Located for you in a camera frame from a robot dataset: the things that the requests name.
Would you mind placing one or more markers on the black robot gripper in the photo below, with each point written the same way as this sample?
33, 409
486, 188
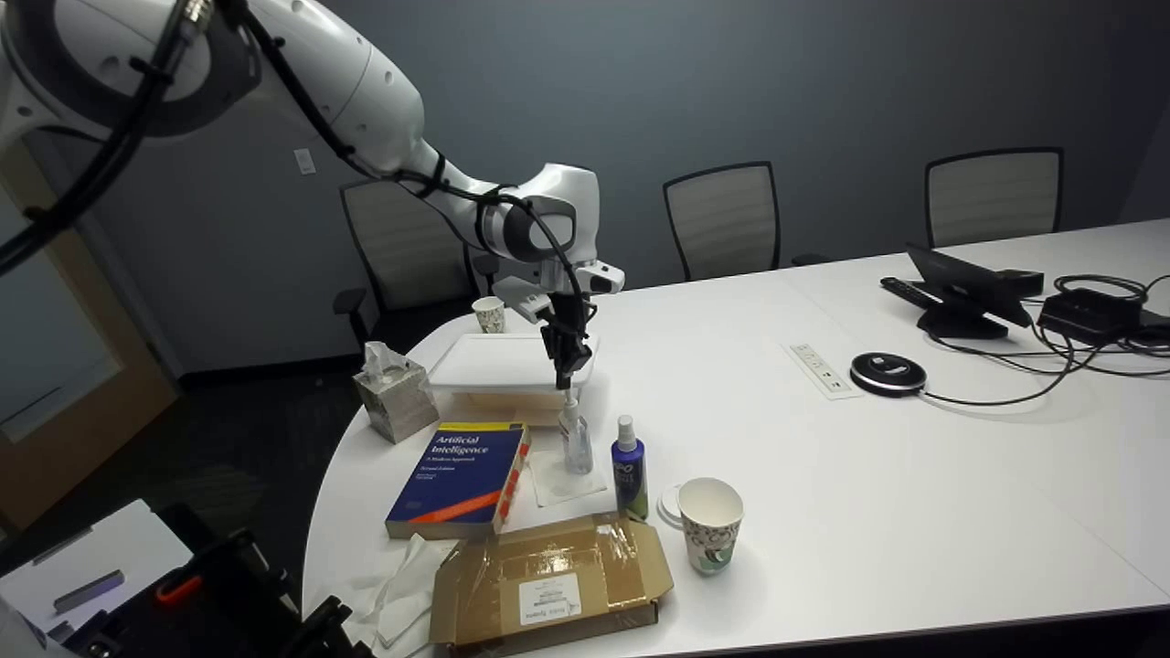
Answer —
566, 328

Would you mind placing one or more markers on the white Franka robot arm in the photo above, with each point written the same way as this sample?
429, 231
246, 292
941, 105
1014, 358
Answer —
354, 111

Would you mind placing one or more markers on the white remote control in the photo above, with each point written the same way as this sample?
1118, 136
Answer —
817, 370

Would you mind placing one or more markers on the blue and orange book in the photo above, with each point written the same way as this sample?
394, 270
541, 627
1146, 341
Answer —
460, 478

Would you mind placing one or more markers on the white wall outlet plate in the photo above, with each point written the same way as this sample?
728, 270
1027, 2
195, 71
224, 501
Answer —
306, 163

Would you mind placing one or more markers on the wooden door with glass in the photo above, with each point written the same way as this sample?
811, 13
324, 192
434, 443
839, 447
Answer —
48, 367

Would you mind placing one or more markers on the black equipment with orange part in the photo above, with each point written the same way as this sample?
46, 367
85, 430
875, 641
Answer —
207, 605

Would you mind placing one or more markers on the brown cardboard mailer package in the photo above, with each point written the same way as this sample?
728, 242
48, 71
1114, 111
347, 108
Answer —
549, 585

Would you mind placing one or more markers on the blue spray bottle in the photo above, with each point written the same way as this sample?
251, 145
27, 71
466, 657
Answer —
630, 469

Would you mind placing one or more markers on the clear plastic packaging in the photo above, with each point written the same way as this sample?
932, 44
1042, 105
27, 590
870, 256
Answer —
397, 596

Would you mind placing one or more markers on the small clear spray bottle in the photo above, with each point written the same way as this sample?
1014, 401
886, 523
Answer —
574, 441

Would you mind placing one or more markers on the large patterned paper cup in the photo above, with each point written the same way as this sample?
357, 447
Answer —
712, 523

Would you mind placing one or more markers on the black folding device stand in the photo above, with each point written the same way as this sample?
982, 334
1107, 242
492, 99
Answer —
962, 292

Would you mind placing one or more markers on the black power adapter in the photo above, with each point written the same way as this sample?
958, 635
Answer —
1087, 315

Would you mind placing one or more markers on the white paper sheet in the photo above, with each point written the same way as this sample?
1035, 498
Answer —
569, 496

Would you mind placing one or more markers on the small paper cup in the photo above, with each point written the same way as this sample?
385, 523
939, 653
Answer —
486, 315

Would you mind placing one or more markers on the white flat box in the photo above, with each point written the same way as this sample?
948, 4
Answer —
500, 367

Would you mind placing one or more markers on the black mesh office chair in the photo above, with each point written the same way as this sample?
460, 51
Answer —
720, 220
991, 196
407, 261

